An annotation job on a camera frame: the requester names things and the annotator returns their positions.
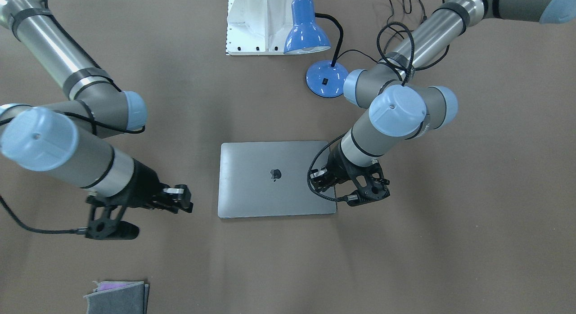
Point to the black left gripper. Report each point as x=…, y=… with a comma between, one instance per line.
x=338, y=167

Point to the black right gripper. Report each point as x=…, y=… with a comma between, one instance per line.
x=143, y=184

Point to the grey laptop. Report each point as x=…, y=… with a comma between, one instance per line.
x=269, y=179

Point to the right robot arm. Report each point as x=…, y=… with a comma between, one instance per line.
x=67, y=140

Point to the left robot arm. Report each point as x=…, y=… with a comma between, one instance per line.
x=396, y=110

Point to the blue desk lamp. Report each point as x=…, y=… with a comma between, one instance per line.
x=324, y=78

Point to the folded grey cloth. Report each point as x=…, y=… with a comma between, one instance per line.
x=118, y=297

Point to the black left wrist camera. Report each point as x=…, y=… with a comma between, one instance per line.
x=371, y=185

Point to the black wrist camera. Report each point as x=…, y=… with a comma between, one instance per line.
x=371, y=185
x=105, y=222

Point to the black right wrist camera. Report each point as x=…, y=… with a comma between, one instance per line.
x=105, y=222

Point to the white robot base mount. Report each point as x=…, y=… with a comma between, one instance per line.
x=257, y=27

